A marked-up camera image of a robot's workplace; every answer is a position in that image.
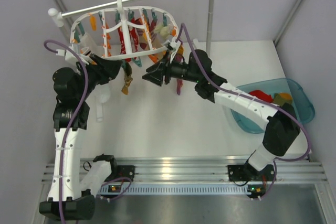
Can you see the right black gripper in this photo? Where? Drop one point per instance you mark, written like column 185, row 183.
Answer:
column 157, row 77

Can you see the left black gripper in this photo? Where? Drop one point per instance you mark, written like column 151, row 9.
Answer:
column 105, row 69

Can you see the olive orange striped sock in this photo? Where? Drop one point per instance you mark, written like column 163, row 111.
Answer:
column 127, row 77

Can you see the white oval clip hanger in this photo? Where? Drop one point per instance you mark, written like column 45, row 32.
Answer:
column 102, row 25

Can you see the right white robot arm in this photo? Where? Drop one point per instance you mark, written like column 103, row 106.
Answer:
column 279, row 123

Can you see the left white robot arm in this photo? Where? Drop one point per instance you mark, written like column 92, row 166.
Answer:
column 71, row 198

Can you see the purple orange hanging sock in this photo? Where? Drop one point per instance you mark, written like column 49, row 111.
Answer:
column 179, row 58

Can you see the white black striped hanging sock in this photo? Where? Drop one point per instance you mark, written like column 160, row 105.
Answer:
column 88, row 46

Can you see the cream hanging sock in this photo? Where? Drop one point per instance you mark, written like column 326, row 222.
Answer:
column 165, row 31

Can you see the red patterned hanging sock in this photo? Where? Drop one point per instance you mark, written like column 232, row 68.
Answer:
column 134, row 39

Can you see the red sock in basin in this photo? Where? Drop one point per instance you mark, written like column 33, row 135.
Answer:
column 262, row 96

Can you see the blue plastic basin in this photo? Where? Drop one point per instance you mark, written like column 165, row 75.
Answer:
column 280, row 91

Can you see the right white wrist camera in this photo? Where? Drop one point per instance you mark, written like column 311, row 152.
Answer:
column 172, row 48

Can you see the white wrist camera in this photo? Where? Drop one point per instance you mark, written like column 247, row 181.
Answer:
column 69, row 57
column 172, row 48

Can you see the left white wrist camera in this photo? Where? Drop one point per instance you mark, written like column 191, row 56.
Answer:
column 69, row 57

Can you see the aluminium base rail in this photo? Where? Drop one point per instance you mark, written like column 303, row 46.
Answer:
column 204, row 177

